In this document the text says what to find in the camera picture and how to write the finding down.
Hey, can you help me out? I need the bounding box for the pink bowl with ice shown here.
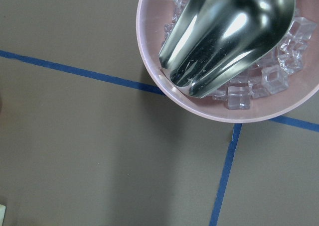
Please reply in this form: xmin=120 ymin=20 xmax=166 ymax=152
xmin=136 ymin=0 xmax=319 ymax=123

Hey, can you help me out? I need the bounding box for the metal ice scoop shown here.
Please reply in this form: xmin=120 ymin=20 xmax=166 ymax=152
xmin=159 ymin=0 xmax=296 ymax=98

